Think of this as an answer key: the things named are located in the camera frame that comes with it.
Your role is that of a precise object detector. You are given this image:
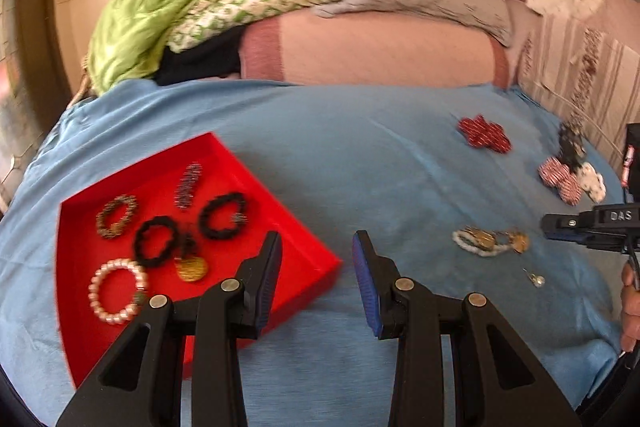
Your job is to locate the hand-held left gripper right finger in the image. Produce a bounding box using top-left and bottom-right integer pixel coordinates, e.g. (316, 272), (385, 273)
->
(351, 230), (583, 427)

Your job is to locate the red checked scrunchie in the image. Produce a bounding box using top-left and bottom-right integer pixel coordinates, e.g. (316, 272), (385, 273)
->
(538, 158), (583, 206)

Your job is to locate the brown beaded bracelet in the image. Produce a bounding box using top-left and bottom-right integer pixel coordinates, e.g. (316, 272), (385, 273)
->
(96, 195), (139, 239)

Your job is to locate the gold bracelet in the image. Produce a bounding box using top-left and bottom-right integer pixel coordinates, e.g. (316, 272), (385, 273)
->
(492, 231), (530, 254)

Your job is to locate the blue blanket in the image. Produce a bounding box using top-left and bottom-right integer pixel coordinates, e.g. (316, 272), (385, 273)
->
(0, 79), (631, 427)

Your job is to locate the red tray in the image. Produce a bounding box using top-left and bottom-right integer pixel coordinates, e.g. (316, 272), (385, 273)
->
(55, 132), (344, 390)

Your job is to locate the white bead bracelet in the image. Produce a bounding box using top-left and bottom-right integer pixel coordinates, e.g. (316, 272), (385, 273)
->
(452, 227), (501, 258)

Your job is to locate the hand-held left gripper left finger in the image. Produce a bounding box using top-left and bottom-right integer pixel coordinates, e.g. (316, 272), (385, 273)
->
(56, 231), (284, 427)

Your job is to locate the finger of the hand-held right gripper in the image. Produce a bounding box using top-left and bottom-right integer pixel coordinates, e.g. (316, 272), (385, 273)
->
(544, 229), (633, 256)
(541, 213), (596, 232)

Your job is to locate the white dotted scrunchie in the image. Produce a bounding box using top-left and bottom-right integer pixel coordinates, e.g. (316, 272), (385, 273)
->
(575, 162), (607, 202)

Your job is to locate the gold pendant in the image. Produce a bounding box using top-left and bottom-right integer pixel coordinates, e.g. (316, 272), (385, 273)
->
(174, 229), (207, 282)

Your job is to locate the striped pillow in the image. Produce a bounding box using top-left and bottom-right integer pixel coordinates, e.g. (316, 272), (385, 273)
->
(517, 0), (640, 142)

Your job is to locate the black cloth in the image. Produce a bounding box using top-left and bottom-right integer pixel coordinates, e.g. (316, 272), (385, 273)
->
(154, 27), (246, 86)

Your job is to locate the dark metallic beaded bracelet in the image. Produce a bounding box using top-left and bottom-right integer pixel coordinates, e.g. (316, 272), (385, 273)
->
(174, 162), (202, 209)

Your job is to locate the red polka dot scrunchie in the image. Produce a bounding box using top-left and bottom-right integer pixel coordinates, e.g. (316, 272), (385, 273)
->
(458, 114), (512, 152)

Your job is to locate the pearl bracelet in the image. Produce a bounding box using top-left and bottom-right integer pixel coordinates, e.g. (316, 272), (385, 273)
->
(88, 258), (150, 327)

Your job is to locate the person's right hand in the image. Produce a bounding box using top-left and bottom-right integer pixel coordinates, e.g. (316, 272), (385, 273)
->
(620, 264), (640, 354)

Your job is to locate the pink bed sheet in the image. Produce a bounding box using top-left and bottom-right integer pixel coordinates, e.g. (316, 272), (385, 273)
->
(237, 9), (511, 90)

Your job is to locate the black bead bracelet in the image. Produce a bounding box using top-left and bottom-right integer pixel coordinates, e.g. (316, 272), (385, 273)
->
(134, 216), (180, 267)
(198, 193), (249, 242)

